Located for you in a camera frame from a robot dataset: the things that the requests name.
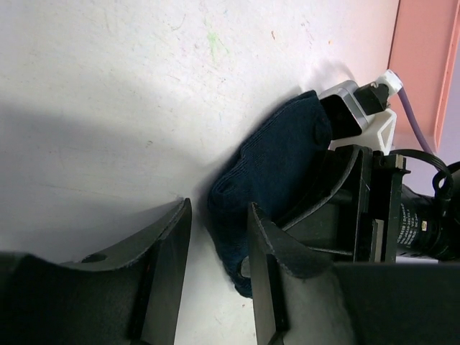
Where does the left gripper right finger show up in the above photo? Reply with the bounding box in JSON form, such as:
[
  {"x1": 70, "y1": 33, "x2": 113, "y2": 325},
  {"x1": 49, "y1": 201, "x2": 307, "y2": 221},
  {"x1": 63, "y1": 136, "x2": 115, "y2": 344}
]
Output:
[{"x1": 247, "y1": 203, "x2": 459, "y2": 344}]

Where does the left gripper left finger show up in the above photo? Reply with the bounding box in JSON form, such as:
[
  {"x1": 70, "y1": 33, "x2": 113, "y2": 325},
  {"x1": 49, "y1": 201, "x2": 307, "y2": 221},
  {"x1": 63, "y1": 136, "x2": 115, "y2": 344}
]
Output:
[{"x1": 1, "y1": 199, "x2": 192, "y2": 344}]

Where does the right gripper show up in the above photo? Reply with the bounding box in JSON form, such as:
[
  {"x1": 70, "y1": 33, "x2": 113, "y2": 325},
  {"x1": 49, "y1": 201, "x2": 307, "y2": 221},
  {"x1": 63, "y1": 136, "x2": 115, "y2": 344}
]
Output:
[{"x1": 275, "y1": 145, "x2": 459, "y2": 262}]

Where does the dark navy ankle sock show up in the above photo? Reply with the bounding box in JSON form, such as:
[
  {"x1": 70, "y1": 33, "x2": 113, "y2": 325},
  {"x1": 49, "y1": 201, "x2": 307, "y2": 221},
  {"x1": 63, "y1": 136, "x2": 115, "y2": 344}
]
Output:
[{"x1": 207, "y1": 91, "x2": 332, "y2": 298}]

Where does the pink compartment tray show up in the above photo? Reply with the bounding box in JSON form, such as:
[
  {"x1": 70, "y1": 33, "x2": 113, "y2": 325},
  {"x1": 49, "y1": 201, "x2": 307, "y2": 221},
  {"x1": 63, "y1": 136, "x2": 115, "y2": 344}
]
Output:
[{"x1": 389, "y1": 0, "x2": 459, "y2": 151}]

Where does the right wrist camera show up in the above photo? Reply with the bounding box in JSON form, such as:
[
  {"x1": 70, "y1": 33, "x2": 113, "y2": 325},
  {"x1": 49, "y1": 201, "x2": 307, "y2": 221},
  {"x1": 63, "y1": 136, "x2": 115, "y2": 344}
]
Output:
[{"x1": 319, "y1": 70, "x2": 403, "y2": 155}]

